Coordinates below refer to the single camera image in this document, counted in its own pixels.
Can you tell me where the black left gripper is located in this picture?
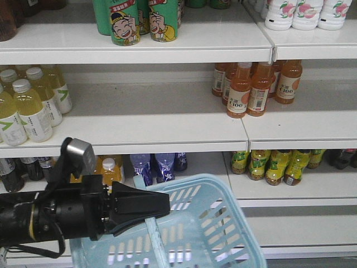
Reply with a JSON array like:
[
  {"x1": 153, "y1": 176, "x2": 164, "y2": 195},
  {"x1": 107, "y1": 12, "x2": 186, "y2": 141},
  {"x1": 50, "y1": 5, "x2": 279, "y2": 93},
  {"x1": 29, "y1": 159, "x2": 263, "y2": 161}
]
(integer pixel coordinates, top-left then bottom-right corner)
[{"x1": 54, "y1": 175, "x2": 171, "y2": 241}]

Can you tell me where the light blue plastic basket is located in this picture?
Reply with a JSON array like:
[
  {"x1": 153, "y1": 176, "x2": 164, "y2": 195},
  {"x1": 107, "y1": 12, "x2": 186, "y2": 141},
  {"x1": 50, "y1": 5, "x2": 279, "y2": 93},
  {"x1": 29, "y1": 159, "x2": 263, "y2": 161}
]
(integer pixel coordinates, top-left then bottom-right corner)
[{"x1": 70, "y1": 174, "x2": 267, "y2": 267}]

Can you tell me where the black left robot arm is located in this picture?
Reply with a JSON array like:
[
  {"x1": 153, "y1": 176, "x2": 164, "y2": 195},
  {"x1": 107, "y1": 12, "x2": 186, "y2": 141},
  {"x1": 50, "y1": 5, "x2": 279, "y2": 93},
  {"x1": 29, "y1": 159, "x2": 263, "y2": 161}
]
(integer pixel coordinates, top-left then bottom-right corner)
[{"x1": 1, "y1": 175, "x2": 171, "y2": 246}]

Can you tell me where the orange juice bottle white label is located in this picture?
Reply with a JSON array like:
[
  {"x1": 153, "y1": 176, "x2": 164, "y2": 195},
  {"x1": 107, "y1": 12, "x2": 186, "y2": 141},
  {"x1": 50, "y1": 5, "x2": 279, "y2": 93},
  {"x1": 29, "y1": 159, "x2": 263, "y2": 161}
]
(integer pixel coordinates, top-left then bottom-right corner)
[{"x1": 102, "y1": 157, "x2": 125, "y2": 186}]

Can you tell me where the blue sports drink bottle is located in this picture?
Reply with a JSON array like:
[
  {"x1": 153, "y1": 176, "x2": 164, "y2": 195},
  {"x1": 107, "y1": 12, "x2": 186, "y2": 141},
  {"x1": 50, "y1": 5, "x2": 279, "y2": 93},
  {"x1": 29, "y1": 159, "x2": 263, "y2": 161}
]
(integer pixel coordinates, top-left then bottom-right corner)
[
  {"x1": 155, "y1": 153, "x2": 175, "y2": 183},
  {"x1": 174, "y1": 152, "x2": 188, "y2": 172},
  {"x1": 130, "y1": 154, "x2": 153, "y2": 186}
]

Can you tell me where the dark tea bottle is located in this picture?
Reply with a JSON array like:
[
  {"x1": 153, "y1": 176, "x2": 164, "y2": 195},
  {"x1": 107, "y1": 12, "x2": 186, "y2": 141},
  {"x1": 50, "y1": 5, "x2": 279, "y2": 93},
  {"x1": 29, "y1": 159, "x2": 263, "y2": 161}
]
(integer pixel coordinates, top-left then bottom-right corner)
[
  {"x1": 20, "y1": 157, "x2": 44, "y2": 181},
  {"x1": 38, "y1": 156, "x2": 56, "y2": 183},
  {"x1": 1, "y1": 158, "x2": 25, "y2": 192}
]

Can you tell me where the yellow lemon tea bottle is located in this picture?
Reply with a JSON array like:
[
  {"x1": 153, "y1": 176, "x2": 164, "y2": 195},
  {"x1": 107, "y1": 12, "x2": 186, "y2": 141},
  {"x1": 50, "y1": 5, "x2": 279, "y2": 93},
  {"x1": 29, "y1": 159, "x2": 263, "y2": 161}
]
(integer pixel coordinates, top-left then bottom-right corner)
[
  {"x1": 265, "y1": 150, "x2": 292, "y2": 186},
  {"x1": 307, "y1": 149, "x2": 326, "y2": 169},
  {"x1": 230, "y1": 151, "x2": 249, "y2": 174},
  {"x1": 248, "y1": 150, "x2": 271, "y2": 180},
  {"x1": 283, "y1": 149, "x2": 311, "y2": 186}
]

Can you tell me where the pale yellow drink bottle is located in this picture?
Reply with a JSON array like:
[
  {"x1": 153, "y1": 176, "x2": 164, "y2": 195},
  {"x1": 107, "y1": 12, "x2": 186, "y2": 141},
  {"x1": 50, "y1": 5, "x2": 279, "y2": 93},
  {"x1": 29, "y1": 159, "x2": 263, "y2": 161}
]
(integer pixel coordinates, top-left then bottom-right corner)
[
  {"x1": 41, "y1": 64, "x2": 73, "y2": 114},
  {"x1": 26, "y1": 67, "x2": 62, "y2": 127},
  {"x1": 12, "y1": 79, "x2": 52, "y2": 142},
  {"x1": 1, "y1": 85, "x2": 28, "y2": 146}
]

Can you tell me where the peach C100 drink bottle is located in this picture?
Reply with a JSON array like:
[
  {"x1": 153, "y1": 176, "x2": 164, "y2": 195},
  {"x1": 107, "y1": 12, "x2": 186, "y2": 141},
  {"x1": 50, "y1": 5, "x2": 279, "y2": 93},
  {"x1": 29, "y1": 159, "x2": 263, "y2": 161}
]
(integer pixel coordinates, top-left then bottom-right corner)
[
  {"x1": 226, "y1": 62, "x2": 252, "y2": 118},
  {"x1": 247, "y1": 62, "x2": 272, "y2": 117},
  {"x1": 275, "y1": 59, "x2": 302, "y2": 104}
]

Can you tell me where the white shelf unit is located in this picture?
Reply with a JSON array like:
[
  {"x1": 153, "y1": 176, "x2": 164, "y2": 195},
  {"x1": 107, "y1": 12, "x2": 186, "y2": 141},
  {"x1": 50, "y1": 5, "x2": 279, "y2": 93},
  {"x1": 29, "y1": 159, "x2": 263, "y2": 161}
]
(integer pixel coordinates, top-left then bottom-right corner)
[{"x1": 1, "y1": 1, "x2": 356, "y2": 267}]

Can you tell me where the green cartoon drink can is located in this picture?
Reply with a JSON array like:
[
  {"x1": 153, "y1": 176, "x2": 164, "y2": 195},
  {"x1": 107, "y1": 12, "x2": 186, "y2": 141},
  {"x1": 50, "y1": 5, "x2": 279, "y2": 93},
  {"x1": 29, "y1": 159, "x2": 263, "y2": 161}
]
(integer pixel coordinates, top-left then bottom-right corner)
[
  {"x1": 108, "y1": 0, "x2": 140, "y2": 46},
  {"x1": 148, "y1": 0, "x2": 178, "y2": 42}
]

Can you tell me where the black cola bottle red label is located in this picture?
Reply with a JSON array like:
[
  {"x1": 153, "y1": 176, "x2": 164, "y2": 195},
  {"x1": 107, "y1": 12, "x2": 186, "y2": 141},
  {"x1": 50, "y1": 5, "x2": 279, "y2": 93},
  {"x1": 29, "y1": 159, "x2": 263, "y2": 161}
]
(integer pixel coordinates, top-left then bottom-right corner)
[{"x1": 327, "y1": 149, "x2": 356, "y2": 170}]

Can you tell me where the white peach drink bottle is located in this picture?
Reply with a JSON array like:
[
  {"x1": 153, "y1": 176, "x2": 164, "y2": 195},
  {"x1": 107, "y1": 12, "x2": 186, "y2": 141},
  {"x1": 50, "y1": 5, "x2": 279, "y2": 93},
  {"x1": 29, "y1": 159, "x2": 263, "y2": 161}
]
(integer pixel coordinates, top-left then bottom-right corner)
[
  {"x1": 317, "y1": 0, "x2": 352, "y2": 31},
  {"x1": 265, "y1": 0, "x2": 297, "y2": 31},
  {"x1": 292, "y1": 0, "x2": 324, "y2": 31}
]

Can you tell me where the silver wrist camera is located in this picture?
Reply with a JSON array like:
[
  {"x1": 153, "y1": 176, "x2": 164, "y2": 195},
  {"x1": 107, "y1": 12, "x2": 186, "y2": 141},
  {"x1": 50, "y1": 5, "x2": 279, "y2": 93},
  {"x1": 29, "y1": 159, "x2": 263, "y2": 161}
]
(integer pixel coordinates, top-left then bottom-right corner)
[{"x1": 66, "y1": 138, "x2": 97, "y2": 178}]

